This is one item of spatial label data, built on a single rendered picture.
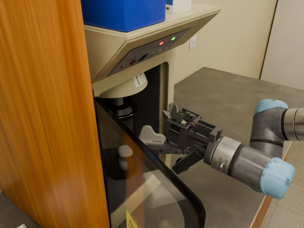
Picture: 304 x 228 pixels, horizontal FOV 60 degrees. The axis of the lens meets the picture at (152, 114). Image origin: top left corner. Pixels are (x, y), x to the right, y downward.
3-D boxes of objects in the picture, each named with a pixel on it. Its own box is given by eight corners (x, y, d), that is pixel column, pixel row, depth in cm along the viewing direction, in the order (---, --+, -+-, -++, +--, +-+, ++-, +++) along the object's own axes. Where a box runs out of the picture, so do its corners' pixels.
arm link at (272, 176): (280, 203, 54) (282, 202, 47) (230, 178, 60) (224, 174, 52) (295, 168, 55) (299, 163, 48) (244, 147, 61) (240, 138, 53)
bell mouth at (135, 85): (65, 86, 68) (61, 65, 65) (113, 66, 80) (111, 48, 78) (115, 106, 59) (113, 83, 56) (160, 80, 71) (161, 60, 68)
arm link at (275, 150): (282, 152, 67) (284, 143, 58) (277, 197, 65) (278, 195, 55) (250, 147, 71) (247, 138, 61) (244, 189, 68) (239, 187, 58)
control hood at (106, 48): (80, 82, 47) (71, 24, 42) (176, 41, 69) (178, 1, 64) (128, 100, 41) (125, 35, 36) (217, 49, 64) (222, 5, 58)
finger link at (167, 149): (147, 134, 64) (182, 136, 64) (146, 140, 65) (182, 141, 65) (146, 147, 60) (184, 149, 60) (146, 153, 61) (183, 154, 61)
